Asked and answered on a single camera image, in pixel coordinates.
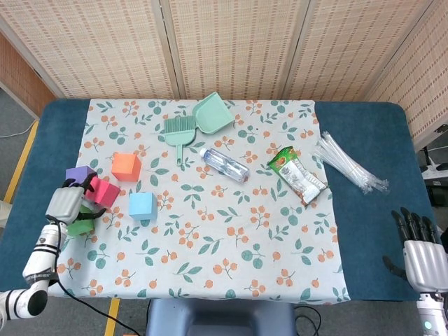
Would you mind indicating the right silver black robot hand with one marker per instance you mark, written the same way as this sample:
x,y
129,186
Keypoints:
x,y
427,264

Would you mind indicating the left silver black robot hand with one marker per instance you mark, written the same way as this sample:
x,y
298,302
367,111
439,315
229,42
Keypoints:
x,y
64,204

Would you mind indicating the green foam cube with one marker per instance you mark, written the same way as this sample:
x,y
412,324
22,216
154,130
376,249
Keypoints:
x,y
84,227

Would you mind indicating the purple foam cube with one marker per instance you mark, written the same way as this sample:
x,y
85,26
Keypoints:
x,y
78,173

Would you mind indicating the pink foam cube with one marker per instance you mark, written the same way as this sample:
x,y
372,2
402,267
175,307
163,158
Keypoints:
x,y
105,192

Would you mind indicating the orange foam cube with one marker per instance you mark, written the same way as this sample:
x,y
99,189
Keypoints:
x,y
126,168

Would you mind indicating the light blue foam cube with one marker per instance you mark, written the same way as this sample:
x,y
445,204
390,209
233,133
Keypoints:
x,y
141,206

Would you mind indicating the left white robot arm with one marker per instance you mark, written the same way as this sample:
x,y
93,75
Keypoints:
x,y
40,259

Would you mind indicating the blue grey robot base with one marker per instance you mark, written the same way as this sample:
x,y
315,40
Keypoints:
x,y
220,318

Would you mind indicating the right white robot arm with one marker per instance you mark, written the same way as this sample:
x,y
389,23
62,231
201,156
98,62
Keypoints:
x,y
432,315

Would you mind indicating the mint green hand brush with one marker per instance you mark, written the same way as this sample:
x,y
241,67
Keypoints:
x,y
179,133

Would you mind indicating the yellow floor tape strip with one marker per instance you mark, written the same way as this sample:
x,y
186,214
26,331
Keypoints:
x,y
112,316
21,161

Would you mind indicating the teal table cover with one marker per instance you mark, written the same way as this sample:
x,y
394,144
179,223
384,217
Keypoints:
x,y
367,227

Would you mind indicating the bundle of clear wrapped straws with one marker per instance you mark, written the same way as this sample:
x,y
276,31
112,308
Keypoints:
x,y
346,162

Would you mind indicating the woven folding screen panel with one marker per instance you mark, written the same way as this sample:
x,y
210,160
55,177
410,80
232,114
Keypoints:
x,y
353,49
21,80
98,45
234,45
420,87

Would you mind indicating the green snack bag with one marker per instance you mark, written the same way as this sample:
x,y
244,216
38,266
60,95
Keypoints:
x,y
297,175

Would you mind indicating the floral print tablecloth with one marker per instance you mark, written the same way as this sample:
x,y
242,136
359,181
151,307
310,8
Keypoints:
x,y
217,245

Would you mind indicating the clear plastic water bottle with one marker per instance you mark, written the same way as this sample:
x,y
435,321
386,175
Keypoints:
x,y
225,166

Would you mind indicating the mint green dustpan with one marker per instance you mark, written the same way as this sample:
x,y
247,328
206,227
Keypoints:
x,y
211,113

